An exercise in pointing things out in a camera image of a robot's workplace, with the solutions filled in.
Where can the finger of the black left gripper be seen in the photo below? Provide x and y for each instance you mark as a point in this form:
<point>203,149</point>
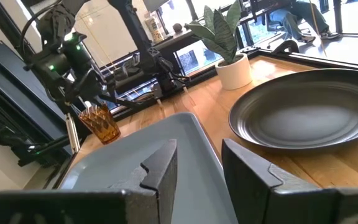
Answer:
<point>187,93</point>
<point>158,101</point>

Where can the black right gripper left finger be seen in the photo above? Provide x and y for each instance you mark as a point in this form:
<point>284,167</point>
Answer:
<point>73,208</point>

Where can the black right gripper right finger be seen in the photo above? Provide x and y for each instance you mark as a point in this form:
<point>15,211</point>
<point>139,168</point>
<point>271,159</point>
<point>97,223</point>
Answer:
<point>291,205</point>

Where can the black round plate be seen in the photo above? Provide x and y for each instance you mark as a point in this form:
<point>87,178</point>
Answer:
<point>306,118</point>

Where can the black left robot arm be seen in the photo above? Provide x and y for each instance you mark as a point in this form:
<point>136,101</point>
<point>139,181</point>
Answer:
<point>57,65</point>

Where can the grey plastic tray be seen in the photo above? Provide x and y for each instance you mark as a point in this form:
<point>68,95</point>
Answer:
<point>191,149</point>

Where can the amber faceted glass cup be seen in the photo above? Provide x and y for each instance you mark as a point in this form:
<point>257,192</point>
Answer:
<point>99,124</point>

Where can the white labelled bottle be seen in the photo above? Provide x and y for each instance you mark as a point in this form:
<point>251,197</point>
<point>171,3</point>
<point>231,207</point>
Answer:
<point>154,29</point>

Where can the small brown ball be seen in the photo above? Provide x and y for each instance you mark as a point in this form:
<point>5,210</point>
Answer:
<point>177,27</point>

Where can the white plant pot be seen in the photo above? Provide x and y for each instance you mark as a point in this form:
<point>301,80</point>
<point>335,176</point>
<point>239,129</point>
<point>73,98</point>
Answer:
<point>235,73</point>

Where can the green snake plant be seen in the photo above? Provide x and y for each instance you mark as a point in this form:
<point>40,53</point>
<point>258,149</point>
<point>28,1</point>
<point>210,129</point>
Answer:
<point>221,31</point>

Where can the white flat bar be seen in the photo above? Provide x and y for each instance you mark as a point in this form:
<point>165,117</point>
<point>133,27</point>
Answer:
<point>72,133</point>

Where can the black office chair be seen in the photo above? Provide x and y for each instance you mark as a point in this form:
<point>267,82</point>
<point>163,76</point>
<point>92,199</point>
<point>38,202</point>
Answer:
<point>272,23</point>

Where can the person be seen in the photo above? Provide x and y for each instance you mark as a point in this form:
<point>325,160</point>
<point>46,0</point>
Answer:
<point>291,18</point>

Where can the thin wooden stick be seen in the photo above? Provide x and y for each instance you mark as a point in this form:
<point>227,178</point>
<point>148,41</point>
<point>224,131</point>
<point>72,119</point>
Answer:
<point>317,29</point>

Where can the black floor stand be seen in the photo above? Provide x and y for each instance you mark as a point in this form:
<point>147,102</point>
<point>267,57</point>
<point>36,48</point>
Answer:
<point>338,15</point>

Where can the black curved bracket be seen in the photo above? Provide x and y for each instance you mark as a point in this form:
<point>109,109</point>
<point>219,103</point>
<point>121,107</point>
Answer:
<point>286,43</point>

